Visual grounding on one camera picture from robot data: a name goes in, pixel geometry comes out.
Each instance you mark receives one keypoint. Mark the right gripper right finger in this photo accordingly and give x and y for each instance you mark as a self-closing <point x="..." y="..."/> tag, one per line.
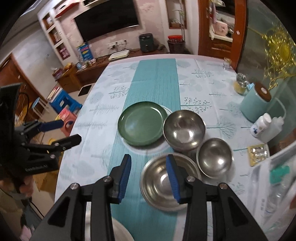
<point x="177" y="177"/>

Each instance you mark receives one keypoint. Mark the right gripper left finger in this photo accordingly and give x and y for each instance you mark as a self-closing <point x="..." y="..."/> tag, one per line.
<point x="120" y="176"/>

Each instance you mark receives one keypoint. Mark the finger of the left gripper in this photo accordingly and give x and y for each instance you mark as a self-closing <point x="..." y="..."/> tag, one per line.
<point x="52" y="125"/>
<point x="67" y="142"/>

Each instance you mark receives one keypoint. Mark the wide shallow steel bowl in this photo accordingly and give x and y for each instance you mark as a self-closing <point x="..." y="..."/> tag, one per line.
<point x="155" y="186"/>

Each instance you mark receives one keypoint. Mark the small steel bowl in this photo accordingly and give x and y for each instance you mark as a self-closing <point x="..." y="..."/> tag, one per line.
<point x="214" y="158"/>

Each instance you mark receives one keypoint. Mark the large steel bowl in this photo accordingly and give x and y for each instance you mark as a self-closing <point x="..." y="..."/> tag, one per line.
<point x="184" y="130"/>

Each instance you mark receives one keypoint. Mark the green plate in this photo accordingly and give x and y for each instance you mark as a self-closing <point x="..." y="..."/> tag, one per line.
<point x="141" y="123"/>

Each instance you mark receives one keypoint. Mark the white ceramic plate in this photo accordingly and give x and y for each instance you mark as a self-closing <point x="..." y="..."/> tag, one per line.
<point x="120" y="232"/>

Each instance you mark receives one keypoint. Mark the person's left hand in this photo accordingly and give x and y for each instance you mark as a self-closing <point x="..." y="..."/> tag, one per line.
<point x="25" y="189"/>

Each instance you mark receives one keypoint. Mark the pink plastic stool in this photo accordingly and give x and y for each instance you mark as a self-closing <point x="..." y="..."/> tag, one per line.
<point x="68" y="119"/>

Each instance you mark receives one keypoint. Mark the light blue metal stool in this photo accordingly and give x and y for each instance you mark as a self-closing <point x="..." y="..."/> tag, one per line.
<point x="38" y="106"/>

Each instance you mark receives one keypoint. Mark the white tree-print tablecloth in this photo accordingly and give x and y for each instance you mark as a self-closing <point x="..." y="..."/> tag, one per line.
<point x="205" y="88"/>

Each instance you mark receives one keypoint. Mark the blue plastic stool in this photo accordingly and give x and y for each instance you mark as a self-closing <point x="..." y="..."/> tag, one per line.
<point x="64" y="100"/>

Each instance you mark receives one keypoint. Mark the wooden tv cabinet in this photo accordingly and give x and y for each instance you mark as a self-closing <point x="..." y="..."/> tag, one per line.
<point x="74" y="79"/>

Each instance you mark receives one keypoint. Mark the gold blister pill pack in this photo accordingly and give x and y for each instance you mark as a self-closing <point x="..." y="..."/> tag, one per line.
<point x="257" y="154"/>

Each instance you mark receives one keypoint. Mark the blue poster board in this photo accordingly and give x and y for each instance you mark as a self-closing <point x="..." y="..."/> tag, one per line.
<point x="85" y="52"/>

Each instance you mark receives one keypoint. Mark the clear plastic storage box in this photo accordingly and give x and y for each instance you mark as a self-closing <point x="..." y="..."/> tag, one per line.
<point x="272" y="192"/>

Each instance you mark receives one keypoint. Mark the white router box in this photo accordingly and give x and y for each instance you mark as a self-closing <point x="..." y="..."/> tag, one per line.
<point x="119" y="55"/>

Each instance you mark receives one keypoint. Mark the white pill bottle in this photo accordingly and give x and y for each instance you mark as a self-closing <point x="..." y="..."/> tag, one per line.
<point x="260" y="125"/>

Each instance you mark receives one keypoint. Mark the teal table runner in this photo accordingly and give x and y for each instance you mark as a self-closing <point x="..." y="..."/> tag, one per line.
<point x="155" y="81"/>

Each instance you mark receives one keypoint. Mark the teal canister wooden lid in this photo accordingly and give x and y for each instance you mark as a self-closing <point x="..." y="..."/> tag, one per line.
<point x="255" y="103"/>

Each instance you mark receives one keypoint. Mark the translucent squeeze bottle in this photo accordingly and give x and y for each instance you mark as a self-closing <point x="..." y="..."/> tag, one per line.
<point x="273" y="130"/>

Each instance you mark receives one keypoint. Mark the small yellow glass jar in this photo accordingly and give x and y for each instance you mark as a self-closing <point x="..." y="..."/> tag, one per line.
<point x="240" y="84"/>

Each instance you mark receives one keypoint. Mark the clear drinking glass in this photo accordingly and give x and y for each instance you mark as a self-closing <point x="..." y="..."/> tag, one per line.
<point x="227" y="63"/>

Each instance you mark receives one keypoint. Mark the dark green air fryer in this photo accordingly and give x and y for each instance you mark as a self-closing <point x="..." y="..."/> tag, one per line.
<point x="146" y="42"/>

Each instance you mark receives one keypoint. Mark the black flat television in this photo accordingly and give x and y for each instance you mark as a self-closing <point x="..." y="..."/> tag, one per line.
<point x="105" y="18"/>

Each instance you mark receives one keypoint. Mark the dark woven basket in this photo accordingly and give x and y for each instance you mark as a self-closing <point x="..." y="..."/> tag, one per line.
<point x="176" y="44"/>

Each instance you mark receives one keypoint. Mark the white wall shelf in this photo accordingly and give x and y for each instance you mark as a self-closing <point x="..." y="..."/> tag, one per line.
<point x="54" y="32"/>

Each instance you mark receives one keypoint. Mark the gold wire ornament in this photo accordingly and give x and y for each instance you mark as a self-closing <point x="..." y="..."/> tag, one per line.
<point x="280" y="52"/>

